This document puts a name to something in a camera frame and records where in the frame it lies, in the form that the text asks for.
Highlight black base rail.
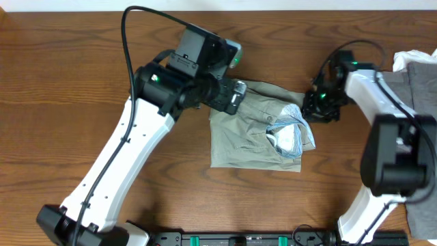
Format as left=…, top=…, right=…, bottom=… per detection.
left=126, top=221, right=409, bottom=246

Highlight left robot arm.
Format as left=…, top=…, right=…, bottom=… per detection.
left=36, top=60, right=246, bottom=246

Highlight white crumpled cloth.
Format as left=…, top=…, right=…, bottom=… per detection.
left=393, top=50, right=436, bottom=72

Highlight grey folded garment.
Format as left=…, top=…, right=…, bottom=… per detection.
left=380, top=61, right=437, bottom=241

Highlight khaki green shorts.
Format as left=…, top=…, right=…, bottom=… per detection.
left=209, top=81, right=315, bottom=172

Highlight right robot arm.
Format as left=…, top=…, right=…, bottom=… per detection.
left=302, top=50, right=436, bottom=245

